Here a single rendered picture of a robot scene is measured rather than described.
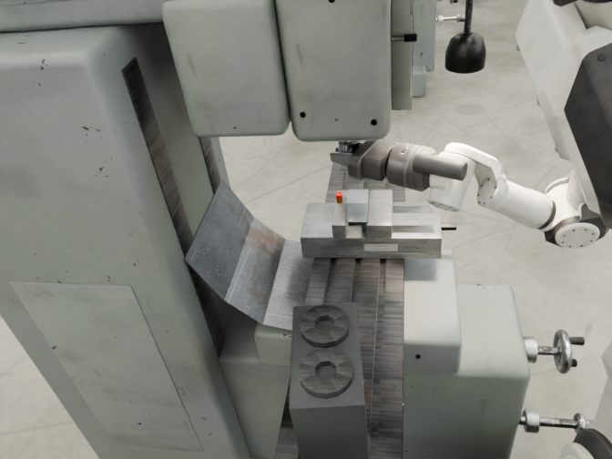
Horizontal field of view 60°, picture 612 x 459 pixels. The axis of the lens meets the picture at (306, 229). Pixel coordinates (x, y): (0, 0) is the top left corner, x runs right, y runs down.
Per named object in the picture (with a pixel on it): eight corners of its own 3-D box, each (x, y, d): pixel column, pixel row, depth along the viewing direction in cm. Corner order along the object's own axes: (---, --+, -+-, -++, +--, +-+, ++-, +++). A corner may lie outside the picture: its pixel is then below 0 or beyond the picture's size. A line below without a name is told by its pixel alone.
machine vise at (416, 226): (437, 222, 144) (439, 188, 138) (441, 260, 133) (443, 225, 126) (310, 222, 150) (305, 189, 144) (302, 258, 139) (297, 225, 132)
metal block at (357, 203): (369, 208, 139) (368, 188, 135) (368, 222, 134) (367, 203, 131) (349, 208, 140) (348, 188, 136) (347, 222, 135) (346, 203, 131)
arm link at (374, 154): (375, 122, 114) (428, 132, 108) (377, 161, 119) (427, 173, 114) (345, 151, 106) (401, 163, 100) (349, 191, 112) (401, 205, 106)
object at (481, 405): (493, 402, 189) (515, 281, 151) (504, 494, 164) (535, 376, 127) (270, 389, 203) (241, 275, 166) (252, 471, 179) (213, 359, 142)
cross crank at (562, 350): (570, 348, 151) (578, 321, 143) (580, 383, 142) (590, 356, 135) (511, 345, 154) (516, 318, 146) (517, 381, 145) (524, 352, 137)
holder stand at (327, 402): (361, 362, 111) (356, 296, 99) (370, 465, 94) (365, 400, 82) (303, 366, 112) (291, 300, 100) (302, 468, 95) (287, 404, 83)
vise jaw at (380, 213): (392, 201, 142) (392, 188, 140) (392, 238, 131) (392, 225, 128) (370, 201, 143) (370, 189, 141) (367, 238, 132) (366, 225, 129)
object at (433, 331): (451, 277, 156) (453, 245, 148) (459, 377, 129) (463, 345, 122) (283, 272, 165) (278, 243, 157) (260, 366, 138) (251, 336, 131)
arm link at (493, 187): (440, 144, 105) (496, 168, 109) (425, 187, 105) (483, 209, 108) (457, 139, 99) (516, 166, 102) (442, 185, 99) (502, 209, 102)
